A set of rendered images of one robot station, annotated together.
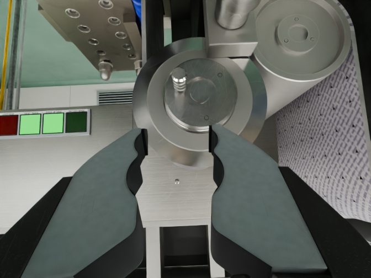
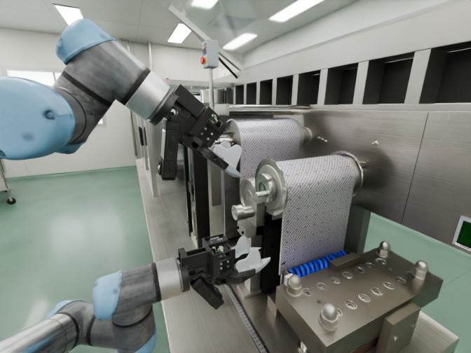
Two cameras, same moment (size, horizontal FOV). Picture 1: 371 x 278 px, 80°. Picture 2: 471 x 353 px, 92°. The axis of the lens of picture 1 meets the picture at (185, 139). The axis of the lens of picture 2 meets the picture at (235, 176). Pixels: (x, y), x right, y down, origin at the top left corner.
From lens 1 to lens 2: 0.47 m
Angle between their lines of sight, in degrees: 64
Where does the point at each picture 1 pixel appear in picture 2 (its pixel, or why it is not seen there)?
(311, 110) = not seen: hidden behind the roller
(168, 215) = (390, 114)
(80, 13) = (359, 293)
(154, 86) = (278, 199)
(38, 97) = not seen: outside the picture
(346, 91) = (244, 171)
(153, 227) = (410, 104)
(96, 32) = (373, 284)
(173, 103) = (268, 188)
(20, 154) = not seen: outside the picture
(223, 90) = (257, 185)
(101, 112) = (438, 232)
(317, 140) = (264, 155)
